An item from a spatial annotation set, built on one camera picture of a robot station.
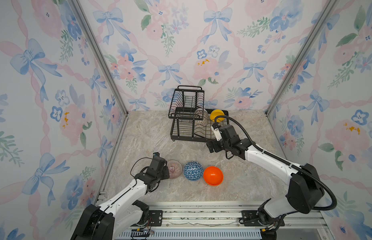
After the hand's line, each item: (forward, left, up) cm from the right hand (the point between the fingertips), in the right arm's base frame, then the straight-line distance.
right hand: (213, 139), depth 87 cm
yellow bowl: (+29, -5, -7) cm, 30 cm away
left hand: (-13, +27, -11) cm, 32 cm away
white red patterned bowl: (+31, +6, -10) cm, 33 cm away
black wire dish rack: (+10, +13, +5) cm, 17 cm away
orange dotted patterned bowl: (+22, +6, -12) cm, 26 cm away
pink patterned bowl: (-12, +23, -13) cm, 29 cm away
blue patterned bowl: (-13, +12, -13) cm, 22 cm away
